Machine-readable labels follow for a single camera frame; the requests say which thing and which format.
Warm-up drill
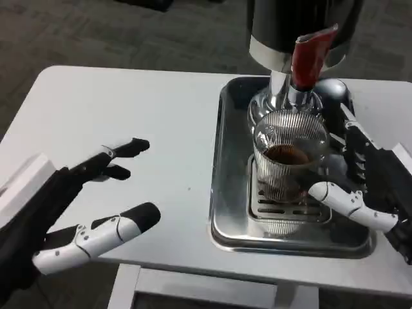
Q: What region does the clear ribbed glass cup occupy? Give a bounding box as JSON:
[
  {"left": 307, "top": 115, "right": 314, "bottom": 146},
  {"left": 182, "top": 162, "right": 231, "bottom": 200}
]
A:
[{"left": 252, "top": 112, "right": 331, "bottom": 203}]

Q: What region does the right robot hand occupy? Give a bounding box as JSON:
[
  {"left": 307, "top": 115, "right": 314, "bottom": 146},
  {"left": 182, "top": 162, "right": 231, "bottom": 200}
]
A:
[{"left": 308, "top": 102, "right": 412, "bottom": 267}]

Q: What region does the steel drip tray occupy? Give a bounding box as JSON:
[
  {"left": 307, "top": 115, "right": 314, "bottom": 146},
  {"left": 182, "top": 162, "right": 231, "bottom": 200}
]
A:
[{"left": 211, "top": 76, "right": 377, "bottom": 260}]

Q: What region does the slotted steel drip grid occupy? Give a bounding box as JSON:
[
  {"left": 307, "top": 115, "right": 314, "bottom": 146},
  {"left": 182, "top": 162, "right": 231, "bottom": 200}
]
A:
[{"left": 247, "top": 153, "right": 332, "bottom": 225}]

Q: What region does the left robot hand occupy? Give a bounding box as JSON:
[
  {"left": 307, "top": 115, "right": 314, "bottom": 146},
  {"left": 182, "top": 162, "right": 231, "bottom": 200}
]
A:
[{"left": 0, "top": 137, "right": 162, "bottom": 300}]

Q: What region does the red tap lever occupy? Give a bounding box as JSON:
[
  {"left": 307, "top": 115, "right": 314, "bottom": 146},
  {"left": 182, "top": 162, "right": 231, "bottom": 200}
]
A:
[{"left": 289, "top": 24, "right": 339, "bottom": 90}]

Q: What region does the white table frame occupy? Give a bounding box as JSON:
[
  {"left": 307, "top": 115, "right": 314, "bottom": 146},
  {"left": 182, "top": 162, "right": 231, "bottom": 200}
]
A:
[{"left": 108, "top": 263, "right": 319, "bottom": 309}]

